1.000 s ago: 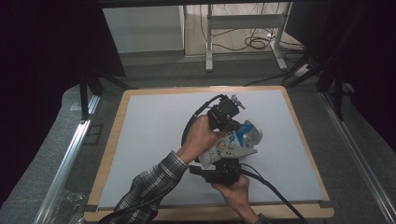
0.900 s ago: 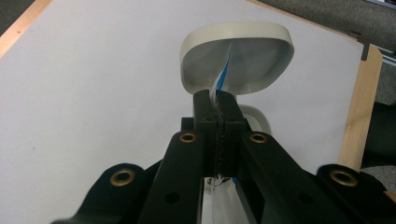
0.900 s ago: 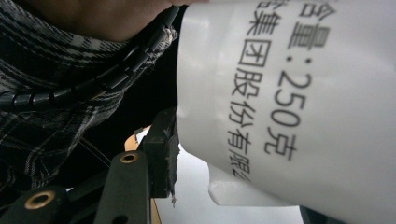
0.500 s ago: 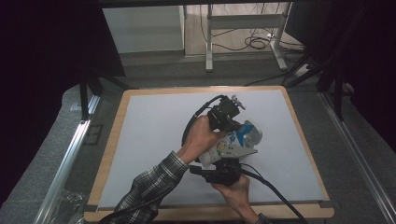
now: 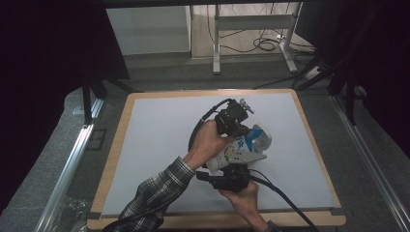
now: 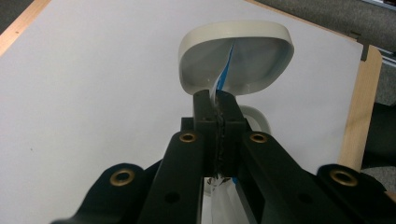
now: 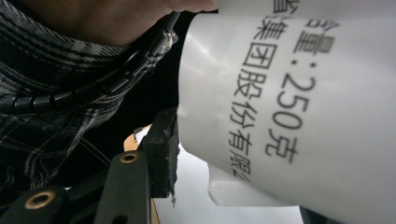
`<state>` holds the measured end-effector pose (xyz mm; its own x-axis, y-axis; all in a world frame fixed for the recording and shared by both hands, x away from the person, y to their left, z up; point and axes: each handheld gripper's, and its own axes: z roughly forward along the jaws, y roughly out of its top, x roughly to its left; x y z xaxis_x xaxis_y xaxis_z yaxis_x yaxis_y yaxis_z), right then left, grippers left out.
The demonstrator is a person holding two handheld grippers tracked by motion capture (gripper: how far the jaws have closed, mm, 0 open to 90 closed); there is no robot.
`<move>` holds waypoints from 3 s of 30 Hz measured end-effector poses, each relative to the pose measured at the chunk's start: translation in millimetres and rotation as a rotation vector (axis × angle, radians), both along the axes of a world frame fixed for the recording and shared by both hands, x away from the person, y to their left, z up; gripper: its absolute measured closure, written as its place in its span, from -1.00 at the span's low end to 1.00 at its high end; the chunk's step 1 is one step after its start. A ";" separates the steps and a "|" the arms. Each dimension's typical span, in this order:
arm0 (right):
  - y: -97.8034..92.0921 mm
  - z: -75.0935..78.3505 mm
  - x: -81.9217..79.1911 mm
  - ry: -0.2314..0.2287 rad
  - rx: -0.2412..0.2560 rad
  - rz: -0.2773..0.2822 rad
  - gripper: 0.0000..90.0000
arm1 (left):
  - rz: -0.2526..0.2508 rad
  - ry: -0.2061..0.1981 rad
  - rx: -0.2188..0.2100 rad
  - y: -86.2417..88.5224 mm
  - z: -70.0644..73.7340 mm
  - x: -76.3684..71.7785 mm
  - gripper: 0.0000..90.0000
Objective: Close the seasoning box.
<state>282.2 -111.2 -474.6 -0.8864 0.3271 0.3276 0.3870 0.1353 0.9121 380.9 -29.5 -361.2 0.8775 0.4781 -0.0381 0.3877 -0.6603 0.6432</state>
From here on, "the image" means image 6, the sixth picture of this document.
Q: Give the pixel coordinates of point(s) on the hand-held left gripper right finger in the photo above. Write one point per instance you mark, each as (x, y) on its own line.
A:
(232, 124)

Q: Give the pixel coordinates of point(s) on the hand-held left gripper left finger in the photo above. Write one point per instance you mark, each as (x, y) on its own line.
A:
(204, 124)

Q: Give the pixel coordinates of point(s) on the white and blue sachet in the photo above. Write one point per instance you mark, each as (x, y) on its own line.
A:
(222, 77)

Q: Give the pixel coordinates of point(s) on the grey table clamp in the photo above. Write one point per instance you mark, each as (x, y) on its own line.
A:
(361, 43)

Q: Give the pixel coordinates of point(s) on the metal rail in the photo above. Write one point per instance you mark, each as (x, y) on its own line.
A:
(381, 3)

